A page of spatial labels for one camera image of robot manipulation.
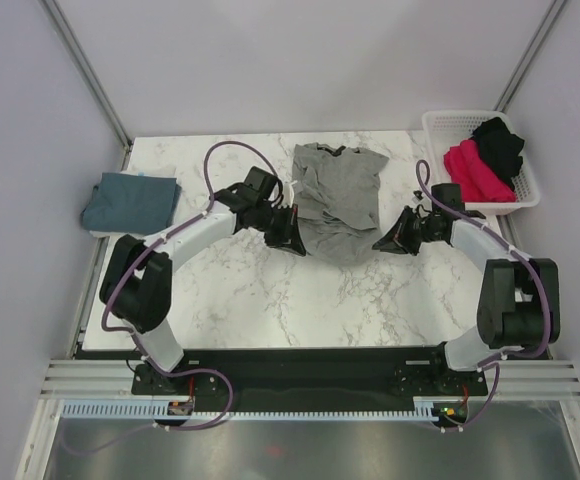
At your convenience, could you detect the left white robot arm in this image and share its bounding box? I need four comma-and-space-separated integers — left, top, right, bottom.
99, 167, 306, 393

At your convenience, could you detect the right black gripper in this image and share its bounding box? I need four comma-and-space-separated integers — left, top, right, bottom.
373, 206, 441, 257

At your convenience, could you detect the left corner aluminium post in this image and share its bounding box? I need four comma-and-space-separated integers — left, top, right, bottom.
39, 0, 131, 146

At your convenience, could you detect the white plastic basket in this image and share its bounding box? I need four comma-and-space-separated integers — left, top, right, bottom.
422, 110, 540, 215

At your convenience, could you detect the grey t shirt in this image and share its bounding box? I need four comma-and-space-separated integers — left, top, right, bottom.
292, 143, 389, 266

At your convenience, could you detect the aluminium frame rail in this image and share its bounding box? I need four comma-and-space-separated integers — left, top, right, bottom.
41, 360, 580, 401

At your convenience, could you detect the white slotted cable duct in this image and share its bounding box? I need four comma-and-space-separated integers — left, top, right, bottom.
61, 398, 468, 422

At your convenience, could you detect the black t shirt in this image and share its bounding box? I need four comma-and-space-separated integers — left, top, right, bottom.
472, 117, 525, 188

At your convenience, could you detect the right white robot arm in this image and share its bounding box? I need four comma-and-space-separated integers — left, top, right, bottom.
372, 183, 560, 394

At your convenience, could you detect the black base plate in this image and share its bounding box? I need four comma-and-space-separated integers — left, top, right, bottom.
72, 344, 551, 413

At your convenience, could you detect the folded blue t shirt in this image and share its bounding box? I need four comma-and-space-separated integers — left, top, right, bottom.
80, 173, 181, 235

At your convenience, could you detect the corner aluminium post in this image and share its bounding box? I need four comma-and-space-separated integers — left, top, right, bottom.
494, 0, 570, 112
39, 0, 131, 146

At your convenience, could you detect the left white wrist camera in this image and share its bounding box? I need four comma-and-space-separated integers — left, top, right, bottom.
283, 181, 303, 206

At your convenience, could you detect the red t shirt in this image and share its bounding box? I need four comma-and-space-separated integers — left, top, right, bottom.
443, 139, 516, 203

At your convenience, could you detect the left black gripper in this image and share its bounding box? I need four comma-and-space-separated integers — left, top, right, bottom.
253, 204, 305, 258

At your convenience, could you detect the right corner aluminium post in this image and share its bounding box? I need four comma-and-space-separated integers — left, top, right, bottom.
494, 0, 570, 112

